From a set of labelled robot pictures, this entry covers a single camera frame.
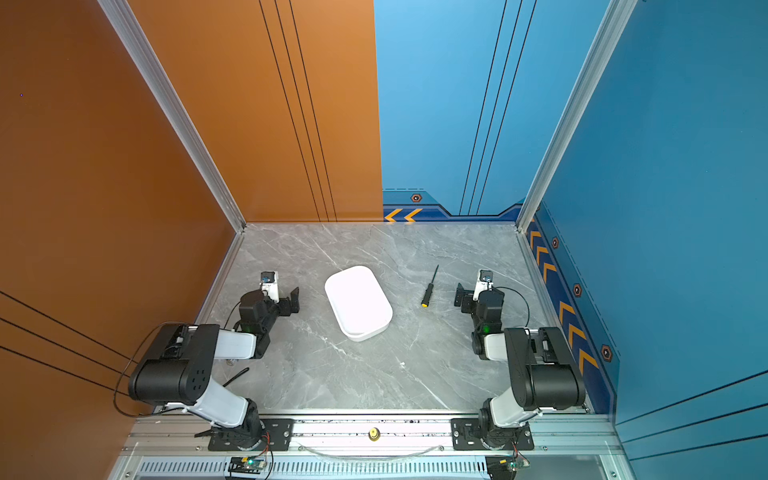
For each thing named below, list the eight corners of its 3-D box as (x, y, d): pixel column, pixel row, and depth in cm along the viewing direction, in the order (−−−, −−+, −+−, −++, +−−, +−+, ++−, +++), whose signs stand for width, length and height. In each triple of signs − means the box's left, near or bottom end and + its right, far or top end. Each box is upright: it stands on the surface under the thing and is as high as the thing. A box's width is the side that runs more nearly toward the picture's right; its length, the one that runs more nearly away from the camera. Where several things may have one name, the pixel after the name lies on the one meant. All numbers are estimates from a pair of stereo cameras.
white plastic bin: (350, 350, 89) (347, 342, 84) (322, 291, 102) (318, 280, 97) (398, 325, 94) (398, 316, 89) (365, 272, 107) (364, 261, 102)
